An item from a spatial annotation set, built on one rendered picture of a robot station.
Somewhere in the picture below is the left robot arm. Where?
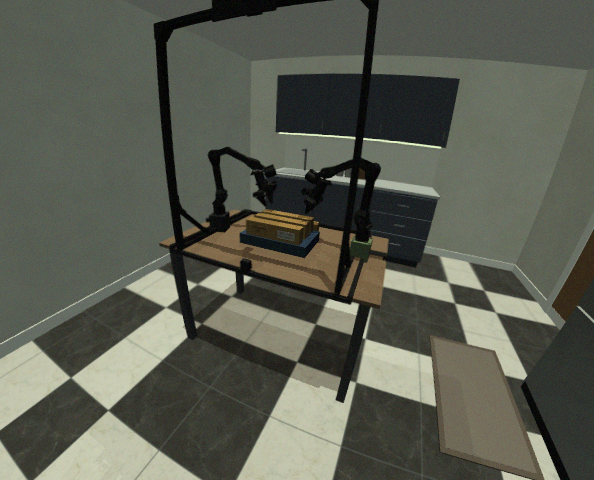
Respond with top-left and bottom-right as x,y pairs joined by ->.
208,147 -> 277,215

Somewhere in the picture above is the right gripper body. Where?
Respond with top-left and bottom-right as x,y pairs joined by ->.
304,187 -> 324,208

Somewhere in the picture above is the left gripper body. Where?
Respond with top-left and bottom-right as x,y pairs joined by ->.
253,179 -> 273,197

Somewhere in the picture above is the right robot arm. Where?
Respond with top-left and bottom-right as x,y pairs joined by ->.
301,158 -> 381,243

